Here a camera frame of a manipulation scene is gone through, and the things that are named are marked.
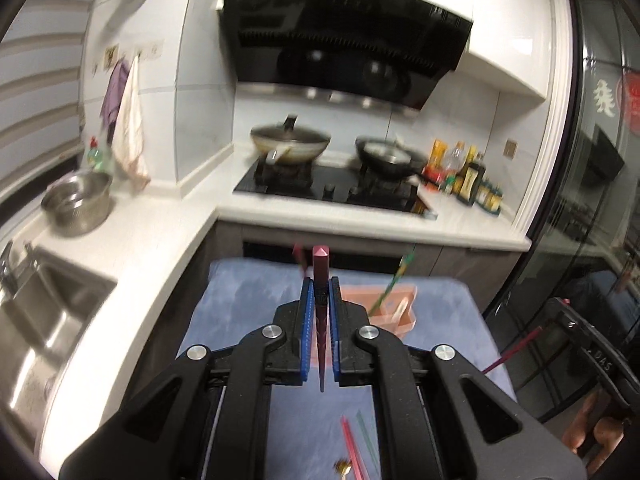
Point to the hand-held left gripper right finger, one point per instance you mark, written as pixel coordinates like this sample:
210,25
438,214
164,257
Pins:
334,325

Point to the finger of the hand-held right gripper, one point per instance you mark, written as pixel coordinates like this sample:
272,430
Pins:
565,317

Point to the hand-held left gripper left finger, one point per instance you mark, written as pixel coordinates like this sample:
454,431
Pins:
306,320

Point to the pink perforated utensil holder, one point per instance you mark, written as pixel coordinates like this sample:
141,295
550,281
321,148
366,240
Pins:
360,294

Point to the red chopstick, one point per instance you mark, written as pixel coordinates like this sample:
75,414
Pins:
300,259
350,440

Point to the purple chopstick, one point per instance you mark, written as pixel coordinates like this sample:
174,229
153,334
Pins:
320,260

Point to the maroon chopstick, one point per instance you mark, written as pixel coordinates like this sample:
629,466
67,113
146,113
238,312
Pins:
512,351

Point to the white ceramic spoon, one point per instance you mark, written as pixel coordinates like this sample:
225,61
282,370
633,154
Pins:
401,309

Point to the green chopstick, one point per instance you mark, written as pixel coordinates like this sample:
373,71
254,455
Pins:
395,280
367,437

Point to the person's right hand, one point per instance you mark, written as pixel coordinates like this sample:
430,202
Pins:
590,430

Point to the blue plush table cloth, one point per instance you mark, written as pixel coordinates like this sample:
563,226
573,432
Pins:
240,300

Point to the black gas stove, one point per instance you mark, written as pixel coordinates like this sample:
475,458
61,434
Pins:
300,185

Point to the glass sliding door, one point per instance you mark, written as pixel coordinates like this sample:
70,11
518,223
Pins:
600,185

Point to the small spice jar rack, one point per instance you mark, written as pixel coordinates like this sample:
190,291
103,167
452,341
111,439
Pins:
489,199

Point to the gold flower-shaped spoon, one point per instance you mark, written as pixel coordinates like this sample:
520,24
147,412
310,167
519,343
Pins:
343,469

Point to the dark soy sauce bottle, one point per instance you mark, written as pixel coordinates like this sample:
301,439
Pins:
471,180

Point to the black wok with lid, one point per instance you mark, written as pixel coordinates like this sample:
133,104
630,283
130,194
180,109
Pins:
385,160

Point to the green-capped small jar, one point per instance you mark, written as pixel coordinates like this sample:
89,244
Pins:
449,185

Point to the beige wok with glass lid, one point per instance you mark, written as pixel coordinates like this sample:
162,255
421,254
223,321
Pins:
290,145

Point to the clear plastic bottle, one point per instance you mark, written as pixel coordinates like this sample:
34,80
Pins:
454,162

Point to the yellow seasoning packet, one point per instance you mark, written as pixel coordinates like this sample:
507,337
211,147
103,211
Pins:
437,155

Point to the stainless steel colander bowl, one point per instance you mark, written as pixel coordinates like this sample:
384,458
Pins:
75,205

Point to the white hanging towel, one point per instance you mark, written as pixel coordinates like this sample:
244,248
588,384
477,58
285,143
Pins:
127,130

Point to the stainless steel sink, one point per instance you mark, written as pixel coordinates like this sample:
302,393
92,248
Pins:
45,320

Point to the green dish soap bottle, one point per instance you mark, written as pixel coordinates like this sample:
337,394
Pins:
98,160

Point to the black range hood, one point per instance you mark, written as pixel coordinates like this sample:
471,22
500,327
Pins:
350,35

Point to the purple hanging cloth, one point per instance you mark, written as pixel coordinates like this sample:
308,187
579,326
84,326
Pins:
114,95

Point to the steel kitchen faucet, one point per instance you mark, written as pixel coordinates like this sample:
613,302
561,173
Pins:
10,270

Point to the white window blind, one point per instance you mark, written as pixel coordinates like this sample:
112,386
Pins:
35,85

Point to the gold wall socket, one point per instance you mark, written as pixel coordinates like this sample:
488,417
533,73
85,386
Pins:
511,148

